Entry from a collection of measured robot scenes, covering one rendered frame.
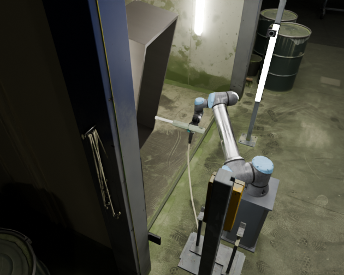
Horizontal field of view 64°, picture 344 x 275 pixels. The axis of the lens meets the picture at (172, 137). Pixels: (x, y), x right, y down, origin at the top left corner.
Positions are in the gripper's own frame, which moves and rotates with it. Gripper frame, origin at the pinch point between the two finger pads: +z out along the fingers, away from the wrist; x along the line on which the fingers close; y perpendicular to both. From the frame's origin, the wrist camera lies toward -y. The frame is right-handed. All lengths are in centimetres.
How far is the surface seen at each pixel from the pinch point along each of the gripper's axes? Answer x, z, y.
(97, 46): 18, 126, -125
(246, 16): -19, -163, -62
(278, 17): -48, -74, -91
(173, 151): 19, -29, 62
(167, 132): 37, -61, 62
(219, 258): -44, 119, -16
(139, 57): 34, 50, -86
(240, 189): -37, 134, -90
